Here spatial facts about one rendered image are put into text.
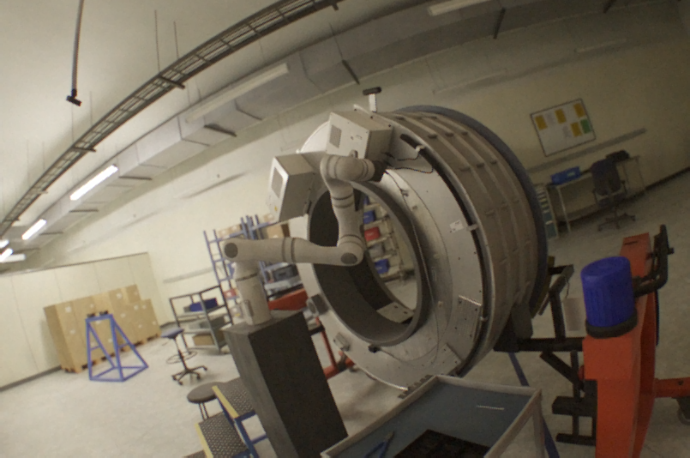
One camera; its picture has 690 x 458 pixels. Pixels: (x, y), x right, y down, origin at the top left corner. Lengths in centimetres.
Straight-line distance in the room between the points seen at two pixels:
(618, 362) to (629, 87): 802
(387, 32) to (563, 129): 427
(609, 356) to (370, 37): 456
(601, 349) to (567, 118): 687
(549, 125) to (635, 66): 304
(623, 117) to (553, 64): 200
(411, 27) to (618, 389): 456
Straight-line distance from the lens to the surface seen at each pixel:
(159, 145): 626
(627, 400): 97
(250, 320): 125
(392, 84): 714
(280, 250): 114
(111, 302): 797
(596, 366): 80
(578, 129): 752
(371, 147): 123
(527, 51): 772
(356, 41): 482
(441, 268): 124
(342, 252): 109
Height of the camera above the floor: 135
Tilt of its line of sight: 5 degrees up
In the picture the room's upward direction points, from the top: 17 degrees counter-clockwise
